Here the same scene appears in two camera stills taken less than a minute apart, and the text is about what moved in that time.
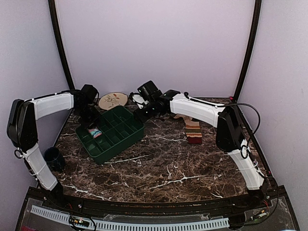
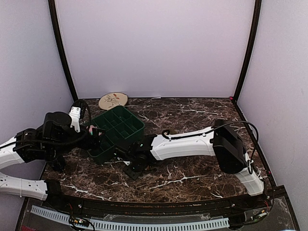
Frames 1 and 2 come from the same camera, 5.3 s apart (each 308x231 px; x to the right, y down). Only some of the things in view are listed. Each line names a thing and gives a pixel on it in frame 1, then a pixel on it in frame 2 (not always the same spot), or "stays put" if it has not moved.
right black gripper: [141, 117] -> [134, 175]
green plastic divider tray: [112, 132] stays put
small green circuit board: [74, 220] stays put
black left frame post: [52, 6] stays put
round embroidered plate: [109, 100] stays put
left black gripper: [96, 114] -> [95, 142]
